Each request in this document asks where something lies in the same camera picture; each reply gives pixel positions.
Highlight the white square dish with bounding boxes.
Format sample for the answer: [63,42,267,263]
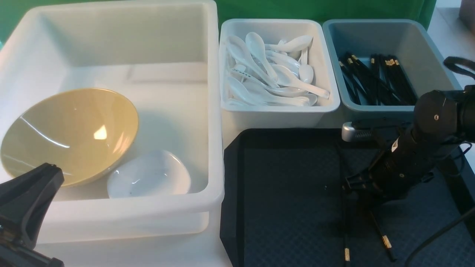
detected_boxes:
[107,150,191,199]

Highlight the teal plastic chopstick bin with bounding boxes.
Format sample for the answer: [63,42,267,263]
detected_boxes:
[323,20,462,122]

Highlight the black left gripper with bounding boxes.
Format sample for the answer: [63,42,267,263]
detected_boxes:
[0,163,65,267]

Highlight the white plastic spoon bin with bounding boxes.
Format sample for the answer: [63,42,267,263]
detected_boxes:
[219,19,341,130]

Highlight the pile of white spoons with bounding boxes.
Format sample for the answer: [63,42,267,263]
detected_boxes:
[225,32,331,107]

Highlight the yellow noodle bowl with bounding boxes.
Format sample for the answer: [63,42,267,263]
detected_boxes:
[1,88,139,187]

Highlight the large white plastic tub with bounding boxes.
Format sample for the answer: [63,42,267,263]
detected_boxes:
[1,0,223,244]

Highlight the bundle of black chopsticks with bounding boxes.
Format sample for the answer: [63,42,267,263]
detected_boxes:
[338,52,419,106]

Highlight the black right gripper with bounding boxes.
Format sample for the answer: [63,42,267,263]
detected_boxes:
[343,150,435,202]

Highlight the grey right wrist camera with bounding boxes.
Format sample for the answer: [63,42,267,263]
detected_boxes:
[341,117,411,143]

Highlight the black plastic serving tray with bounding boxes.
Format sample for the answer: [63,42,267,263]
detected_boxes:
[219,129,474,267]

